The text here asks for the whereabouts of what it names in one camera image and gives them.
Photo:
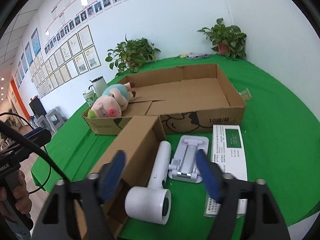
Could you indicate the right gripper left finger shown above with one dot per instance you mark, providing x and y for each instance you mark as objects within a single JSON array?
[{"x": 57, "y": 219}]

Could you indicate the white medicine box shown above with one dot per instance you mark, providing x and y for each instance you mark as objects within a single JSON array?
[{"x": 229, "y": 153}]

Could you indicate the white folding phone stand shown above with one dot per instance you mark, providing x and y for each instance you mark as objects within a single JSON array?
[{"x": 183, "y": 164}]

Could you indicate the white hair dryer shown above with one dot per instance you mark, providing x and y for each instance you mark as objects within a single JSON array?
[{"x": 152, "y": 203}]

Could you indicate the narrow cardboard box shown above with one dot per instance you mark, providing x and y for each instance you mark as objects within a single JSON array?
[{"x": 140, "y": 140}]

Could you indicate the pig plush toy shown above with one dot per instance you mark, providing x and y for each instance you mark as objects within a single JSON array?
[{"x": 113, "y": 101}]

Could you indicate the person's hand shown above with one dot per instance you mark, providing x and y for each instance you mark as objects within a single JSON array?
[{"x": 20, "y": 192}]

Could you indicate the grey plastic stool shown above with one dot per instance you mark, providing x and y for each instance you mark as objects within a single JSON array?
[{"x": 52, "y": 121}]

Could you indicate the green tablecloth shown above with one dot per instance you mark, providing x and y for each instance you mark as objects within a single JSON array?
[{"x": 281, "y": 141}]

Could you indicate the green leaf pattern cup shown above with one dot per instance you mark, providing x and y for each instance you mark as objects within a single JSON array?
[{"x": 90, "y": 97}]

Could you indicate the small clear glass object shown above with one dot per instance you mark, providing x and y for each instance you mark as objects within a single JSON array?
[{"x": 246, "y": 95}]

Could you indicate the large cardboard tray box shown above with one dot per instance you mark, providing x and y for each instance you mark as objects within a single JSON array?
[{"x": 191, "y": 98}]

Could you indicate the left potted plant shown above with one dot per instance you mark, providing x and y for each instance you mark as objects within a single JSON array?
[{"x": 130, "y": 56}]

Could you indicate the potted plant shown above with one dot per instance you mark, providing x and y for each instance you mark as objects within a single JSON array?
[
  {"x": 228, "y": 41},
  {"x": 130, "y": 56}
]

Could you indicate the colourful small packet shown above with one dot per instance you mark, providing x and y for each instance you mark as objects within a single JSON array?
[{"x": 193, "y": 56}]

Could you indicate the right potted plant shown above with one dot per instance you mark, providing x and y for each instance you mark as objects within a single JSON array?
[{"x": 228, "y": 41}]

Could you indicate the framed certificates on wall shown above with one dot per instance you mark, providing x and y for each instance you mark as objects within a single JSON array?
[{"x": 72, "y": 58}]

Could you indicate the staff photo wall chart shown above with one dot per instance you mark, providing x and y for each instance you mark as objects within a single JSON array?
[{"x": 69, "y": 15}]

